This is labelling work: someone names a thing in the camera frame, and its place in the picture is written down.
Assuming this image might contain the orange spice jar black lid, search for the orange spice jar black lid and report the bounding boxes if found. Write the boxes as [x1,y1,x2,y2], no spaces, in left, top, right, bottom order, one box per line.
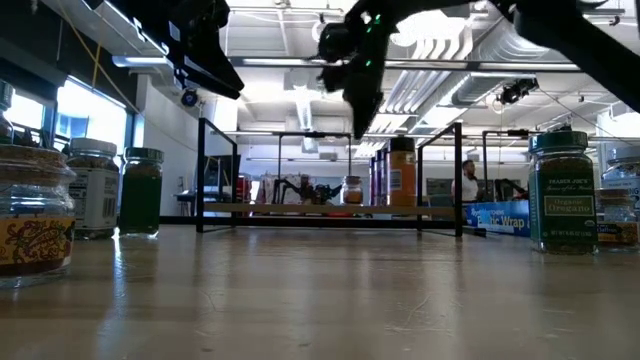
[388,136,417,208]

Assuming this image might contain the purple-label spice jar black lid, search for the purple-label spice jar black lid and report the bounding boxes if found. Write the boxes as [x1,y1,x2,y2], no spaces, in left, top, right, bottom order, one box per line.
[378,149,392,207]

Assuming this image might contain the black-lidded spice jar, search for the black-lidded spice jar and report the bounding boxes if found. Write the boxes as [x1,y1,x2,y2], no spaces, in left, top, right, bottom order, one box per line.
[369,152,380,207]

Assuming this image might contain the small glass saffron jar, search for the small glass saffron jar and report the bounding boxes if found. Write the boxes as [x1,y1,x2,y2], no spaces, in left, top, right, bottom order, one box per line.
[597,187,640,251]

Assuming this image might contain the red background object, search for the red background object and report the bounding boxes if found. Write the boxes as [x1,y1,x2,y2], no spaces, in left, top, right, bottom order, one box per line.
[236,173,252,204]

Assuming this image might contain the black wire rack wooden shelf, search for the black wire rack wooden shelf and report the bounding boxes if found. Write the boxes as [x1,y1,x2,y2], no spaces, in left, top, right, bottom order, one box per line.
[196,118,464,239]

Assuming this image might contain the small glass jar yellow label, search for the small glass jar yellow label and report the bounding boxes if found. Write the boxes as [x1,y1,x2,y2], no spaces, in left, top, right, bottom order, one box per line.
[0,144,77,290]

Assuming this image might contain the black table frame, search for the black table frame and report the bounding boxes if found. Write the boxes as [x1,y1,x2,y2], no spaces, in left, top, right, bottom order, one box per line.
[159,215,466,230]

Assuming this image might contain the small clear glass jar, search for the small clear glass jar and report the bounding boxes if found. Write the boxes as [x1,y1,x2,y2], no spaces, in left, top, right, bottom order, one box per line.
[341,175,365,206]

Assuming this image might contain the person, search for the person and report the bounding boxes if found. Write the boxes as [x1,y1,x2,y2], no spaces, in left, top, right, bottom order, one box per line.
[451,158,481,204]

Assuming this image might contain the background robot arms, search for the background robot arms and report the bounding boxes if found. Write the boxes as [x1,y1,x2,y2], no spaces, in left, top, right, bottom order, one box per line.
[272,177,346,206]

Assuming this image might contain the green-lidded oregano jar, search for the green-lidded oregano jar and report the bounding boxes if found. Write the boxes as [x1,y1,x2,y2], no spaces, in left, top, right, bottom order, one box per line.
[528,131,599,255]

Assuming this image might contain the black background frame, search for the black background frame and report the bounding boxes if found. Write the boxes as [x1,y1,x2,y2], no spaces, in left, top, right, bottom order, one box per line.
[482,128,530,201]
[277,131,352,206]

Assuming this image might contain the overhead light bar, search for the overhead light bar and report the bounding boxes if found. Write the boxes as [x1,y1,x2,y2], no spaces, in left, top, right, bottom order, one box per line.
[229,56,581,71]

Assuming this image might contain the blue plastic wrap box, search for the blue plastic wrap box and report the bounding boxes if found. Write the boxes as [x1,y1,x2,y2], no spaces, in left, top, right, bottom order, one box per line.
[465,199,531,238]

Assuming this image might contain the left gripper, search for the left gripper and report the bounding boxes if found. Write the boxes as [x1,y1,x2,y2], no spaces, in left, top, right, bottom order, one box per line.
[112,0,245,100]

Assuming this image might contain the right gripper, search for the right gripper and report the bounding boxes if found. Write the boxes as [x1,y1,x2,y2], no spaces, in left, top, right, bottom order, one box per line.
[344,0,401,141]

